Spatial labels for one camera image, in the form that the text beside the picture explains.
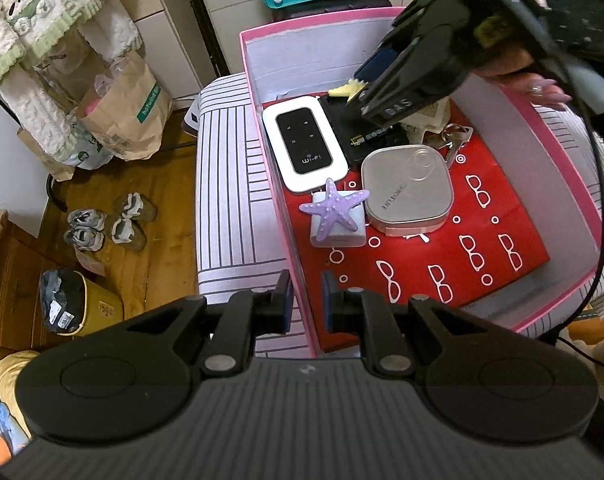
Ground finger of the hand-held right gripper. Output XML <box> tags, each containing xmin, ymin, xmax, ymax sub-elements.
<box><xmin>354</xmin><ymin>0</ymin><xmax>465</xmax><ymax>85</ymax></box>
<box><xmin>346</xmin><ymin>27</ymin><xmax>473</xmax><ymax>127</ymax></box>

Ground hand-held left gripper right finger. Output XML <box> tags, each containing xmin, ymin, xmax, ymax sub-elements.
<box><xmin>321</xmin><ymin>271</ymin><xmax>488</xmax><ymax>380</ymax></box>

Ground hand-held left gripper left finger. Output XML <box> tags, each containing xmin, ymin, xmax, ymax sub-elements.
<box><xmin>127</xmin><ymin>270</ymin><xmax>293</xmax><ymax>380</ymax></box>

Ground beige plastic block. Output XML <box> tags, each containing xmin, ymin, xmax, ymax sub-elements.
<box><xmin>401</xmin><ymin>100</ymin><xmax>450</xmax><ymax>136</ymax></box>

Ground yellow foam star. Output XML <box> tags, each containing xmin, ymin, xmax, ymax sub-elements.
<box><xmin>328</xmin><ymin>79</ymin><xmax>366</xmax><ymax>104</ymax></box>

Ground metal keys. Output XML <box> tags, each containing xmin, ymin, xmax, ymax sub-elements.
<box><xmin>434</xmin><ymin>122</ymin><xmax>475</xmax><ymax>166</ymax></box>

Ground white charger block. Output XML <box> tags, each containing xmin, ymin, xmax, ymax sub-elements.
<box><xmin>309</xmin><ymin>191</ymin><xmax>367</xmax><ymax>249</ymax></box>

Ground purple starfish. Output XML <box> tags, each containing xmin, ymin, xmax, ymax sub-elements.
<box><xmin>300</xmin><ymin>177</ymin><xmax>372</xmax><ymax>247</ymax></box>

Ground pink cardboard box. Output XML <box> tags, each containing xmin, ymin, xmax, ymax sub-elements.
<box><xmin>238</xmin><ymin>6</ymin><xmax>604</xmax><ymax>358</ymax></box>

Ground silver square tin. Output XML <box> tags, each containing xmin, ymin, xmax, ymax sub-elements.
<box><xmin>360</xmin><ymin>144</ymin><xmax>453</xmax><ymax>235</ymax></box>

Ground person's right forearm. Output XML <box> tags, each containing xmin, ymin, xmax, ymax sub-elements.
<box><xmin>539</xmin><ymin>0</ymin><xmax>604</xmax><ymax>86</ymax></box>

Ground person's right hand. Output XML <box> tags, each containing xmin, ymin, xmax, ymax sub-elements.
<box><xmin>477</xmin><ymin>56</ymin><xmax>574</xmax><ymax>108</ymax></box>

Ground black suitcase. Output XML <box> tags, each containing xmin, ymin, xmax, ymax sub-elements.
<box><xmin>271</xmin><ymin>0</ymin><xmax>390</xmax><ymax>23</ymax></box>

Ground black silicone case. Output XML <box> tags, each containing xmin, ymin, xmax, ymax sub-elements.
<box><xmin>318</xmin><ymin>92</ymin><xmax>413</xmax><ymax>170</ymax></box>

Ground white portable router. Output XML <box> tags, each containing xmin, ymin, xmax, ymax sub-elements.
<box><xmin>262</xmin><ymin>95</ymin><xmax>349</xmax><ymax>194</ymax></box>

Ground red printed paper sheet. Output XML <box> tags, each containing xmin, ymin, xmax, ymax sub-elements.
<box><xmin>282</xmin><ymin>110</ymin><xmax>551</xmax><ymax>353</ymax></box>

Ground white cabinet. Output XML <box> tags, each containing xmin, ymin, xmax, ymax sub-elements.
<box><xmin>187</xmin><ymin>0</ymin><xmax>433</xmax><ymax>76</ymax></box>

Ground yellow trash bin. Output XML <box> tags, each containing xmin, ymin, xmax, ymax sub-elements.
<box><xmin>38</xmin><ymin>268</ymin><xmax>125</xmax><ymax>337</ymax></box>

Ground white shopping bag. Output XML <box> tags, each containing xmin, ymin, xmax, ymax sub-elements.
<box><xmin>182</xmin><ymin>95</ymin><xmax>203</xmax><ymax>136</ymax></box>

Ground grey sneaker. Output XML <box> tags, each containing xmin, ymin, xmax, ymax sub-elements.
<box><xmin>67</xmin><ymin>208</ymin><xmax>107</xmax><ymax>231</ymax></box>
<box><xmin>63</xmin><ymin>225</ymin><xmax>105</xmax><ymax>252</ymax></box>

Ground beige cabinet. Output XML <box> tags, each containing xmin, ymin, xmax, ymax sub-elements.
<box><xmin>117</xmin><ymin>0</ymin><xmax>204</xmax><ymax>97</ymax></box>

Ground brown paper bag green label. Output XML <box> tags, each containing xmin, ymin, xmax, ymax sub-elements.
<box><xmin>77</xmin><ymin>50</ymin><xmax>173</xmax><ymax>162</ymax></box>

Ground white green plastic bag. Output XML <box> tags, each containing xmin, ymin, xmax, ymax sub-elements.
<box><xmin>62</xmin><ymin>120</ymin><xmax>115</xmax><ymax>170</ymax></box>

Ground plain brown paper bag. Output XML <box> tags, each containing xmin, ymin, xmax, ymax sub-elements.
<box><xmin>17</xmin><ymin>127</ymin><xmax>78</xmax><ymax>182</ymax></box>

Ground wooden side table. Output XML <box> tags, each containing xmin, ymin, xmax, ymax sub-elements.
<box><xmin>0</xmin><ymin>207</ymin><xmax>45</xmax><ymax>353</ymax></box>

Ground cream fleece blanket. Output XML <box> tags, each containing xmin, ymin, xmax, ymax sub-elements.
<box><xmin>0</xmin><ymin>0</ymin><xmax>143</xmax><ymax>156</ymax></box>

